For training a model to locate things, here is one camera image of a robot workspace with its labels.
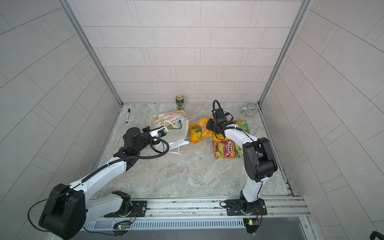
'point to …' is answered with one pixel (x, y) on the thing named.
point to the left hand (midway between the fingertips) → (164, 122)
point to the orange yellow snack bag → (199, 131)
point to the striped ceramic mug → (251, 109)
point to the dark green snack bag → (169, 126)
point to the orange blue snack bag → (224, 149)
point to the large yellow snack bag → (216, 139)
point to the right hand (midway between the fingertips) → (207, 124)
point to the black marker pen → (129, 110)
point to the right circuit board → (251, 224)
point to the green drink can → (179, 100)
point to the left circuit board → (122, 225)
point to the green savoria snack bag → (239, 151)
